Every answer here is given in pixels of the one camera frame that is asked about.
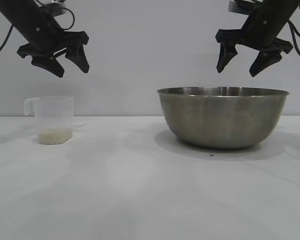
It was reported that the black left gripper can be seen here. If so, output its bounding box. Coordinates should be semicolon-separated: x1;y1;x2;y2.
9;4;91;79

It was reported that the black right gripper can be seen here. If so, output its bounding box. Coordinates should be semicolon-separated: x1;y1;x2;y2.
215;2;294;78

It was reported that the clear plastic measuring cup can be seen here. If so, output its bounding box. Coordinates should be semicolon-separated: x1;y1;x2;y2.
23;95;75;145

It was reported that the stainless steel mixing bowl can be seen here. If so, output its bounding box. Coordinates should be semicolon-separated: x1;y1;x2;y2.
156;86;290;150

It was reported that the white uncooked rice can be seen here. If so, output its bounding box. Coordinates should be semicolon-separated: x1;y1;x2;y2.
37;127;73;145

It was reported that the black looped camera cable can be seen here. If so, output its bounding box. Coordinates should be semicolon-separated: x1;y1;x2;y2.
61;8;76;32

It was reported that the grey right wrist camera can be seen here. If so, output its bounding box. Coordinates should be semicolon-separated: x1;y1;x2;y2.
228;0;254;14

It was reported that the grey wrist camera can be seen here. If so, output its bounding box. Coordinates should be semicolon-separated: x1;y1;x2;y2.
228;0;254;14
38;0;69;16

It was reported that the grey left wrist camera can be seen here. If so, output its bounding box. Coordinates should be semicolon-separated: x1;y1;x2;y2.
38;0;69;16

